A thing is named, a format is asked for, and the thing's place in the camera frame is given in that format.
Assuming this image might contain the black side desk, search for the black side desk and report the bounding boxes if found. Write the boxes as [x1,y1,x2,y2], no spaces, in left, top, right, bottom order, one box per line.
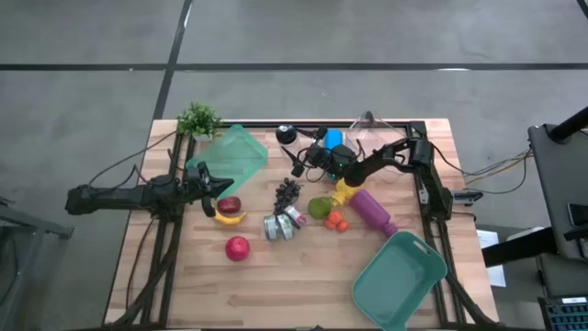
[526,106,588,263]

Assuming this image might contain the yellow banana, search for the yellow banana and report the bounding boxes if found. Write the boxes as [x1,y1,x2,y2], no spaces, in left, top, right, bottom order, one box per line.
[210,201,248,227]

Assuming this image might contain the translucent green plastic bin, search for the translucent green plastic bin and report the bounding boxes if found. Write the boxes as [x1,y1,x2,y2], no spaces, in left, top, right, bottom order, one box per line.
[186,123,270,200]

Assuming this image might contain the black aluminium table frame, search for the black aluminium table frame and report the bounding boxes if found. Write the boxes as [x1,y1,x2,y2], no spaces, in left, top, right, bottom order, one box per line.
[104,120,502,330]

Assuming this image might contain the right arm cables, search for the right arm cables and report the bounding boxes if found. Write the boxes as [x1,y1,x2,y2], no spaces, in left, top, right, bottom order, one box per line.
[431,137,537,197]

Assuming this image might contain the silver tin can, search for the silver tin can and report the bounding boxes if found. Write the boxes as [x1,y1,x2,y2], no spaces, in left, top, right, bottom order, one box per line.
[263,214,280,243]
[275,212,296,241]

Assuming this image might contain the bright red round fruit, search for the bright red round fruit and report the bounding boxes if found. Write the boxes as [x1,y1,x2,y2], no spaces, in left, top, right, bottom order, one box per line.
[224,235,252,264]

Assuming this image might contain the grey metal stand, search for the grey metal stand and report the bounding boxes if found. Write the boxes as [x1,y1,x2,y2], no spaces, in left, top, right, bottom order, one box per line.
[0,196,74,331]

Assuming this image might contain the green pear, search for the green pear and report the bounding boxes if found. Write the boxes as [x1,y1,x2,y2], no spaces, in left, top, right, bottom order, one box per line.
[307,196,333,221]

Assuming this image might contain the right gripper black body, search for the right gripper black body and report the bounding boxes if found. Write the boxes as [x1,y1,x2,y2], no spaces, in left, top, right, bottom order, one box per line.
[321,144,360,183]

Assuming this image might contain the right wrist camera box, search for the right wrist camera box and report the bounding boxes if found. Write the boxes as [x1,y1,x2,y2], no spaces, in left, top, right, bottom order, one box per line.
[305,145,333,169]

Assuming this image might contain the black cable bundle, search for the black cable bundle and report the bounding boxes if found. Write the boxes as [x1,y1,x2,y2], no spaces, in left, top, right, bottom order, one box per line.
[109,215,183,329]
[447,270,498,329]

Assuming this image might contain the dark grape bunch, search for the dark grape bunch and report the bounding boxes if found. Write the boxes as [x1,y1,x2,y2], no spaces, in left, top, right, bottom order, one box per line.
[274,177,302,215]

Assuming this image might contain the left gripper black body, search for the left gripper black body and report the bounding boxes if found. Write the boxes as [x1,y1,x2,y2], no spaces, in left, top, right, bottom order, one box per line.
[183,177,212,205]

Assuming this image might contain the yellow plastic bottle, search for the yellow plastic bottle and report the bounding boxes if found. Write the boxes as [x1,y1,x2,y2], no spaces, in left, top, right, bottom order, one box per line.
[330,177,365,208]

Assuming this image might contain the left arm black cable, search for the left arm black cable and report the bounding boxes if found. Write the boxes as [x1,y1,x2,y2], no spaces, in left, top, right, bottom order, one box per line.
[86,130,180,188]

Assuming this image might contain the keyboard with blue keys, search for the keyboard with blue keys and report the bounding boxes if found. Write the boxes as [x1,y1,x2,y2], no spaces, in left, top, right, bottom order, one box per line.
[537,296,588,331]

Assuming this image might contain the black phone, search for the black phone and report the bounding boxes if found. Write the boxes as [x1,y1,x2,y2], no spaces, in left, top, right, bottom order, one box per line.
[567,201,588,229]

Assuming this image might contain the red labelled tin can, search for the red labelled tin can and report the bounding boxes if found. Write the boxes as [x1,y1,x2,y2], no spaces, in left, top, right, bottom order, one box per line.
[283,204,308,230]

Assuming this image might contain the teal plastic tray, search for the teal plastic tray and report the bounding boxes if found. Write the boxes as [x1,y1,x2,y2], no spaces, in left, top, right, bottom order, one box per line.
[352,230,449,331]

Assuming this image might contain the clear plastic bin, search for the clear plastic bin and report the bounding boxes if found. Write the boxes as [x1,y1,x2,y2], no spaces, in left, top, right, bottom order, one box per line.
[345,110,426,180]

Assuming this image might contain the white paper sheet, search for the white paper sheet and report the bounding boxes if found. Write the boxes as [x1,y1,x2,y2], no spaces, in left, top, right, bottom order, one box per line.
[476,228,508,289]

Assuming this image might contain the small green potted plant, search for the small green potted plant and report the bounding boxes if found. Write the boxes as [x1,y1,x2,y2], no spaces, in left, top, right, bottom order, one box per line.
[176,102,223,143]

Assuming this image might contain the purple plastic bottle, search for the purple plastic bottle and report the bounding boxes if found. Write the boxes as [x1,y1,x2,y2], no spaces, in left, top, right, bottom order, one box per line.
[347,189,400,239]

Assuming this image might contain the clear bottle black cap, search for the clear bottle black cap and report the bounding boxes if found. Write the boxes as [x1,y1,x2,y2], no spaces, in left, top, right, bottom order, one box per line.
[274,123,304,160]

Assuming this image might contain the dark red apple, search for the dark red apple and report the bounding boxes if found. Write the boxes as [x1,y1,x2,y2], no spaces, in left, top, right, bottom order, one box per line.
[216,196,243,215]

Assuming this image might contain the blue plastic bottle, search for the blue plastic bottle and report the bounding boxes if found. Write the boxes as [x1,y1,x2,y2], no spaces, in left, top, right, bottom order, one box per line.
[323,129,345,181]

